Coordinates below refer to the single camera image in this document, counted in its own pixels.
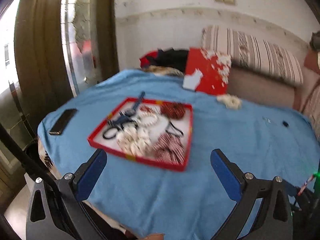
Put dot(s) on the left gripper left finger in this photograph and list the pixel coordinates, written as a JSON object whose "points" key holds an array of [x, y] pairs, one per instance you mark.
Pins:
{"points": [[55, 208]]}

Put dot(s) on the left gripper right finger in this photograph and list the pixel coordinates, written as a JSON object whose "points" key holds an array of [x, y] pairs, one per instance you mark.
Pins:
{"points": [[273, 219]]}

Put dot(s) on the white cherry print scrunchie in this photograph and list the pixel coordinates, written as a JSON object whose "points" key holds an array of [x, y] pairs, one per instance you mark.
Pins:
{"points": [[134, 141]]}

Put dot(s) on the blue striped strap watch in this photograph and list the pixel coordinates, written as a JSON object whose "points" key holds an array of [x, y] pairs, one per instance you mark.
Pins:
{"points": [[126, 116]]}

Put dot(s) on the large pearl bracelet green bead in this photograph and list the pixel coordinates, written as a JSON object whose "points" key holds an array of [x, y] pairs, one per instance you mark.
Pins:
{"points": [[147, 119]]}

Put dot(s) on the black cord phone charm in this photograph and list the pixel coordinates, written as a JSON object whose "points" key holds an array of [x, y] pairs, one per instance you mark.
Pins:
{"points": [[173, 130]]}

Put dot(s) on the red polka dot scrunchie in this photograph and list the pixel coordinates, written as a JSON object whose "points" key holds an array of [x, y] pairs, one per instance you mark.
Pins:
{"points": [[173, 110]]}

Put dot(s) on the black smartphone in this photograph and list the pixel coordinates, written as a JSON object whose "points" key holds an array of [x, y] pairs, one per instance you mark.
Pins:
{"points": [[62, 122]]}

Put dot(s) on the blue towel cloth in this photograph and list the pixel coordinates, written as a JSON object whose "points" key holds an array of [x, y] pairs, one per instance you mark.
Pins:
{"points": [[183, 205]]}

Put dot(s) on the cream white scrunchie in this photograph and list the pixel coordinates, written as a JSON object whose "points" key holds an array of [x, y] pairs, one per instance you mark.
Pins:
{"points": [[230, 101]]}

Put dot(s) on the red plaid scrunchie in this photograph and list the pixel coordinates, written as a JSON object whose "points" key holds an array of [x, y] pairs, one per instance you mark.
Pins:
{"points": [[169, 149]]}

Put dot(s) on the red white tray box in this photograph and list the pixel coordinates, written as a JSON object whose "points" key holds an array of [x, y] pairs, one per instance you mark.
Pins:
{"points": [[105, 138]]}

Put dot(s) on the mauve bed headboard cushion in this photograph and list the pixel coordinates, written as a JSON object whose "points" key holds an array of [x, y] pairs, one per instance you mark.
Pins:
{"points": [[260, 89]]}

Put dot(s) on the red box lid with cat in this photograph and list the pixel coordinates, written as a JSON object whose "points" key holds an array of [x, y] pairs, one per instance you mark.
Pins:
{"points": [[207, 71]]}

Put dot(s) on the striped pillow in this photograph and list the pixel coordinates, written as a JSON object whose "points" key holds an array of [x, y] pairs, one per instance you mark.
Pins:
{"points": [[255, 54]]}

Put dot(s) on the beige patterned blanket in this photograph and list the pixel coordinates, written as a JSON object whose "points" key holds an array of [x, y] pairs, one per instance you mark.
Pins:
{"points": [[163, 71]]}

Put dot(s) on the brown fur white garment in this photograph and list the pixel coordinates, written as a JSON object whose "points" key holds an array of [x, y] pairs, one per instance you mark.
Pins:
{"points": [[315, 45]]}

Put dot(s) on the black red clothing pile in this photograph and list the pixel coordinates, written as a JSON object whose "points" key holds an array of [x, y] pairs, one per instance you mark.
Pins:
{"points": [[165, 58]]}

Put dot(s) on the wooden door frame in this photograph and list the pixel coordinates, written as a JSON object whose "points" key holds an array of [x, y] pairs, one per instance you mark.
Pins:
{"points": [[39, 58]]}

